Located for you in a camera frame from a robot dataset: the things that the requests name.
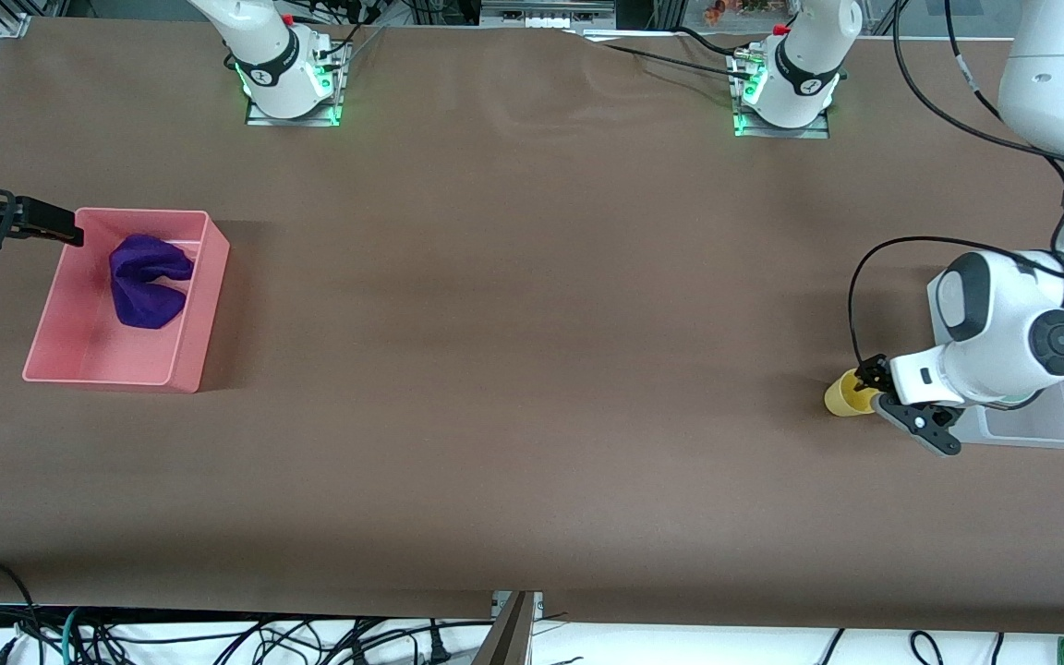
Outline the yellow cup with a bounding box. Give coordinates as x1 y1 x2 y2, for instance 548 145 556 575
824 369 880 418

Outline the metal table post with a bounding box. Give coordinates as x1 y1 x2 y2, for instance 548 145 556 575
475 591 544 665

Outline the black base power cable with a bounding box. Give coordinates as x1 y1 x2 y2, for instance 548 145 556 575
565 26 756 80

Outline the pink plastic bin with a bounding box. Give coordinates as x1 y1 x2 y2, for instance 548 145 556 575
22 208 231 394

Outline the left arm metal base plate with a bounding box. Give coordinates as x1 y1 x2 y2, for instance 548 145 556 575
732 54 831 140

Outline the brown table cover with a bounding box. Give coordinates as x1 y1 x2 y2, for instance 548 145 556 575
0 17 1064 638

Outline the white power strip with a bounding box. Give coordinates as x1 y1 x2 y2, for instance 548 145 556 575
480 0 618 30

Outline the purple cloth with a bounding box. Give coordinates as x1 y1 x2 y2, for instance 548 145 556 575
109 234 196 331

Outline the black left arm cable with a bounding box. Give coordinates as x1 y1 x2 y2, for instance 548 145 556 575
848 0 1064 370

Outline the black tangled floor cable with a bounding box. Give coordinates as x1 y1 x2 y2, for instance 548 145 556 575
209 617 496 665

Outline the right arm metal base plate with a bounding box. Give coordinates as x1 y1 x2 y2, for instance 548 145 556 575
245 42 345 128

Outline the clear plastic bin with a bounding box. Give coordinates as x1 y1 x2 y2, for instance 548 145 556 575
927 268 1064 451

